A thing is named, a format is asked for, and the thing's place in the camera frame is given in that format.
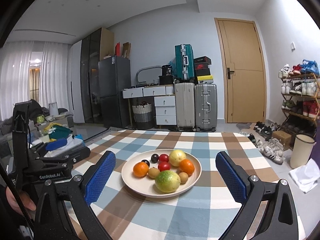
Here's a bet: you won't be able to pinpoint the large orange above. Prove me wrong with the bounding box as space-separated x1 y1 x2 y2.
133 162 149 178

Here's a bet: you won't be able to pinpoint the dark plum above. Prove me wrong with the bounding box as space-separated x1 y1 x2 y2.
141 159 150 167
151 154 159 163

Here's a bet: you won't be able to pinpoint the brown longan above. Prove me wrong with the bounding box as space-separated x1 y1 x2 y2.
178 172 189 184
148 167 160 179

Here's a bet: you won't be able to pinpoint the red tomato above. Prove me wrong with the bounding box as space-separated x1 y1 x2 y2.
159 153 169 163
158 161 171 172

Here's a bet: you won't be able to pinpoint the green passion fruit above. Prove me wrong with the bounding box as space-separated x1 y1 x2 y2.
155 170 181 193

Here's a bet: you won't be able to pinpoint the yellow passion fruit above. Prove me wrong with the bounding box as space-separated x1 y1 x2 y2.
169 150 186 167

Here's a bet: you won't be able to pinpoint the small orange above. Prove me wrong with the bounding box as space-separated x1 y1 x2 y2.
179 159 195 176

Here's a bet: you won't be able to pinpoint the person's left hand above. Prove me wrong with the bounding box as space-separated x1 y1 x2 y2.
5 186 37 215

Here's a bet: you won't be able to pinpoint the white paper on floor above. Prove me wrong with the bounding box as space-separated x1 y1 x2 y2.
289 159 320 193

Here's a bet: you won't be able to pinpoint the cream round plate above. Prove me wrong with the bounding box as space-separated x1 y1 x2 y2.
121 149 202 198

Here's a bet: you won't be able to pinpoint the white sneakers on floor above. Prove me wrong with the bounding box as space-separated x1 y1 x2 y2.
255 138 284 165

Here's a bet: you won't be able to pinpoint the checkered tablecloth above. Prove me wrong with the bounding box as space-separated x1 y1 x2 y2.
72 130 279 239

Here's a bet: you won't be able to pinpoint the cream waste bin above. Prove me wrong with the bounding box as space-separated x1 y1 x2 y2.
290 134 316 169

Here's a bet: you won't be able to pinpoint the cardboard box on floor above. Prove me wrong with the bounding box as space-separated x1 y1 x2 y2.
272 130 292 151

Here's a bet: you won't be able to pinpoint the woven laundry basket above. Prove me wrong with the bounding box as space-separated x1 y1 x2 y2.
132 101 154 130

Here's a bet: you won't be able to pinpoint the dark grey refrigerator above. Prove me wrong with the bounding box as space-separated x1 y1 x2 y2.
99 56 131 128

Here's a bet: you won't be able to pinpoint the white curtains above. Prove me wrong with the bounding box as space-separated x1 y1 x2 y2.
1 41 71 120

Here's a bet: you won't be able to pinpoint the black glass cabinet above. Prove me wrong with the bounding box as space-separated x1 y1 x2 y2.
80 28 114 124

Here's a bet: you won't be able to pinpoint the white drawer desk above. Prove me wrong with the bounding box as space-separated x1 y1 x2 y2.
123 85 177 126

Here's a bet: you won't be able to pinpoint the beige suitcase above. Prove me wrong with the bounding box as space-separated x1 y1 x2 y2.
175 83 195 129

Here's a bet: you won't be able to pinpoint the wooden shoe rack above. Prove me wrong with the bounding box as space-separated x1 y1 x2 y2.
278 60 319 139

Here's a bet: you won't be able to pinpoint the wooden door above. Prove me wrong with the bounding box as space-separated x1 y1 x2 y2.
215 18 266 123

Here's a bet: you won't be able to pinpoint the silver suitcase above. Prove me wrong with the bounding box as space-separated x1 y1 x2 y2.
195 83 217 132

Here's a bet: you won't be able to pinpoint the teal suitcase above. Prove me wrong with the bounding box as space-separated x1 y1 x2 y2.
175 44 195 82

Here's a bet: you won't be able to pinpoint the stacked shoe boxes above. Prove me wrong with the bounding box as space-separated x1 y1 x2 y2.
194 56 212 84

